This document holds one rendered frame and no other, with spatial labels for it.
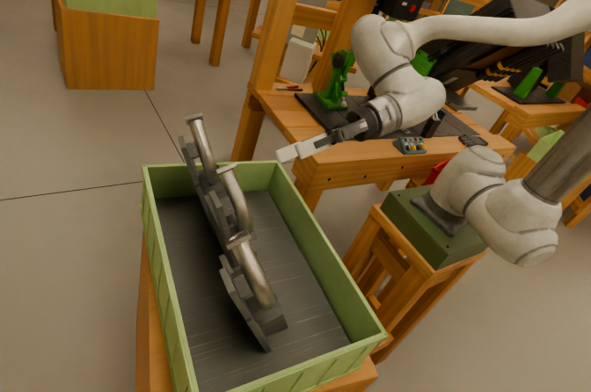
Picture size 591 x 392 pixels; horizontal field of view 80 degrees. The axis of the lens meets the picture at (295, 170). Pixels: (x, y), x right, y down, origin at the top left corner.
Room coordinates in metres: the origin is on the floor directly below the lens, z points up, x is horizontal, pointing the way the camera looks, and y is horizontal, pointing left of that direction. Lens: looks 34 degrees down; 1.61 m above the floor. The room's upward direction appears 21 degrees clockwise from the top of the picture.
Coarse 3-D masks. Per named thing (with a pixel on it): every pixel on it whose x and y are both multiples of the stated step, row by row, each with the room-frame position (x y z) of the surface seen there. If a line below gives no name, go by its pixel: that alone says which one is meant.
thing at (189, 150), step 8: (184, 144) 0.62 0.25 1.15; (192, 144) 0.63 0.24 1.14; (184, 152) 0.61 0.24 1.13; (192, 152) 0.62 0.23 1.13; (192, 160) 0.71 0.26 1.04; (192, 168) 0.62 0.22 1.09; (192, 176) 0.62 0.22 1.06; (200, 184) 0.65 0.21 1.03; (200, 192) 0.63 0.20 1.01; (216, 192) 0.75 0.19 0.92; (224, 192) 0.76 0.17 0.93; (208, 216) 0.65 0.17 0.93
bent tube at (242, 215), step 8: (224, 168) 0.53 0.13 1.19; (232, 168) 0.55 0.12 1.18; (224, 176) 0.53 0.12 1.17; (232, 176) 0.54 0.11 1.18; (224, 184) 0.52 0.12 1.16; (232, 184) 0.53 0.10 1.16; (232, 192) 0.52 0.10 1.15; (240, 192) 0.53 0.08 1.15; (232, 200) 0.51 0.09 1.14; (240, 200) 0.51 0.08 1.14; (240, 208) 0.51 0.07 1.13; (248, 208) 0.52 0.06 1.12; (232, 216) 0.62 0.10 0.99; (240, 216) 0.50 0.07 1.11; (248, 216) 0.51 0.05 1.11; (240, 224) 0.51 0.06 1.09; (248, 224) 0.51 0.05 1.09; (248, 232) 0.52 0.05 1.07
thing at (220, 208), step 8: (208, 192) 0.50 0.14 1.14; (208, 200) 0.59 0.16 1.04; (216, 200) 0.49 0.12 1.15; (224, 200) 0.50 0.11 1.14; (208, 208) 0.59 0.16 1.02; (216, 208) 0.47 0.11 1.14; (224, 208) 0.49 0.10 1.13; (232, 208) 0.50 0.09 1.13; (216, 216) 0.51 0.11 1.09; (224, 216) 0.48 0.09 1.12; (216, 224) 0.55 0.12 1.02; (224, 224) 0.49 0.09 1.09; (216, 232) 0.61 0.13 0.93; (224, 232) 0.49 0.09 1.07; (224, 248) 0.57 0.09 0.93; (232, 256) 0.51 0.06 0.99; (232, 264) 0.53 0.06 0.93
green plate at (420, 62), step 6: (420, 54) 1.81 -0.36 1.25; (426, 54) 1.79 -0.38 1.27; (414, 60) 1.81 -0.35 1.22; (420, 60) 1.79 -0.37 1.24; (426, 60) 1.77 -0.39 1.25; (432, 60) 1.75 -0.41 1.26; (414, 66) 1.79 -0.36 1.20; (420, 66) 1.77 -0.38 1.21; (426, 66) 1.75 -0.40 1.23; (432, 66) 1.74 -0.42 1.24; (420, 72) 1.75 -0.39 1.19; (426, 72) 1.73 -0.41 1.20
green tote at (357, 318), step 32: (160, 192) 0.73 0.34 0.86; (192, 192) 0.79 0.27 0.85; (288, 192) 0.86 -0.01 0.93; (288, 224) 0.81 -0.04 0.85; (160, 256) 0.47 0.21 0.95; (320, 256) 0.68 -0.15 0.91; (160, 288) 0.46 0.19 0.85; (352, 288) 0.58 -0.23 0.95; (352, 320) 0.54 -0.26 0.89; (352, 352) 0.42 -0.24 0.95; (192, 384) 0.26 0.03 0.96; (256, 384) 0.29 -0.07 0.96; (288, 384) 0.35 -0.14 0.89; (320, 384) 0.41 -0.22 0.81
